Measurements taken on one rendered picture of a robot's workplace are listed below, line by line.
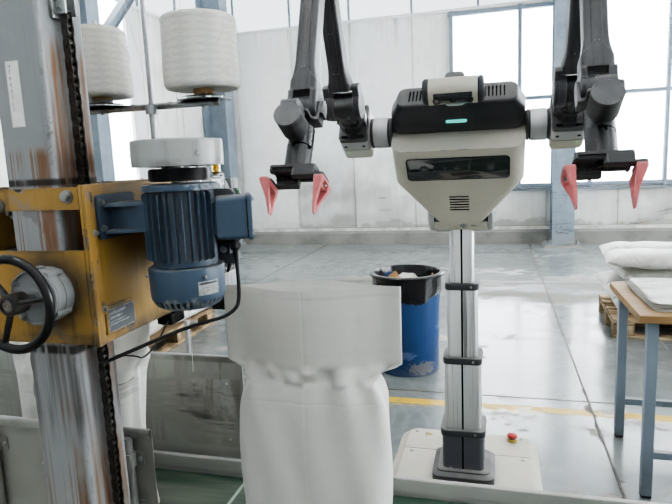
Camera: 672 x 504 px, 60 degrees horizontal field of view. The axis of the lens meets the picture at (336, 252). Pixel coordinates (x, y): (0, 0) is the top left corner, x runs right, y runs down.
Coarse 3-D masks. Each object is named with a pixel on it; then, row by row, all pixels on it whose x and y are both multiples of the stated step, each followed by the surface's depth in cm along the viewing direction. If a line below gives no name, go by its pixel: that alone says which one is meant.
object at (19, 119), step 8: (8, 64) 107; (16, 64) 106; (8, 72) 107; (16, 72) 106; (8, 80) 107; (16, 80) 107; (8, 88) 107; (16, 88) 107; (16, 96) 107; (16, 104) 108; (16, 112) 108; (16, 120) 108; (24, 120) 108
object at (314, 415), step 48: (288, 288) 155; (336, 288) 153; (384, 288) 142; (240, 336) 154; (288, 336) 144; (336, 336) 142; (384, 336) 144; (288, 384) 146; (336, 384) 141; (384, 384) 150; (240, 432) 153; (288, 432) 147; (336, 432) 143; (384, 432) 144; (288, 480) 148; (336, 480) 145; (384, 480) 146
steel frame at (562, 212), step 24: (96, 0) 657; (120, 0) 732; (216, 0) 944; (552, 24) 838; (552, 48) 841; (552, 72) 846; (96, 120) 659; (216, 120) 977; (96, 144) 676; (96, 168) 681; (552, 168) 867; (552, 192) 872; (552, 216) 840; (240, 240) 1008; (552, 240) 845; (576, 240) 837
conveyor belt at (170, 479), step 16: (160, 480) 184; (176, 480) 184; (192, 480) 183; (208, 480) 183; (224, 480) 183; (240, 480) 182; (160, 496) 175; (176, 496) 175; (192, 496) 174; (208, 496) 174; (224, 496) 174; (240, 496) 173; (400, 496) 170
